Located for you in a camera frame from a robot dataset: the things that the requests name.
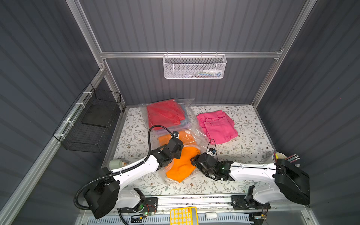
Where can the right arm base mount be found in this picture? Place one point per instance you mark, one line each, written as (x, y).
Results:
(247, 202)

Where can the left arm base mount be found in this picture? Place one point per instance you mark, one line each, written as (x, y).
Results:
(134, 201)

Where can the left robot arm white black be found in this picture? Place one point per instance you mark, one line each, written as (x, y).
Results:
(107, 192)

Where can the clear plastic vacuum bag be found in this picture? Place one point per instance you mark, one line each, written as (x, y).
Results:
(161, 135)

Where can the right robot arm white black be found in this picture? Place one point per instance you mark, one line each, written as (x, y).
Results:
(282, 180)

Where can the small white box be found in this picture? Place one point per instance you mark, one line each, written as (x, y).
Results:
(211, 215)

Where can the grey blue folded garment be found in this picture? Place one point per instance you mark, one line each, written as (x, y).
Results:
(185, 124)

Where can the white wire mesh basket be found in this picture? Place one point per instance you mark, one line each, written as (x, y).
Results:
(191, 66)

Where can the pink trousers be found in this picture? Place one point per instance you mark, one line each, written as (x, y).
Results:
(217, 126)

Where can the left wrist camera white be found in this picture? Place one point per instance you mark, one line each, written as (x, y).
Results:
(175, 134)

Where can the red folded garment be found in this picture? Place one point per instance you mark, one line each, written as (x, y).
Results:
(166, 113)

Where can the cup with pens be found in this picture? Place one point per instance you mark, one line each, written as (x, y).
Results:
(291, 159)

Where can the orange trousers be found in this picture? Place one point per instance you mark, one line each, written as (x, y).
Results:
(182, 168)

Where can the yellow calculator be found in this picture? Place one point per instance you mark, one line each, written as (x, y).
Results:
(184, 216)

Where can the pale green vacuum pump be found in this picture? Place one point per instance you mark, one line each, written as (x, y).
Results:
(116, 164)

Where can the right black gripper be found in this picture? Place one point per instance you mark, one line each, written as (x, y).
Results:
(201, 161)

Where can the white bottle in basket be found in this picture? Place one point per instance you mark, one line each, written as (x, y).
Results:
(214, 72)

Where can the black wire mesh basket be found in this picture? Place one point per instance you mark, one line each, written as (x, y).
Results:
(92, 123)

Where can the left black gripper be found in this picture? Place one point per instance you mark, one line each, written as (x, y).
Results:
(174, 145)

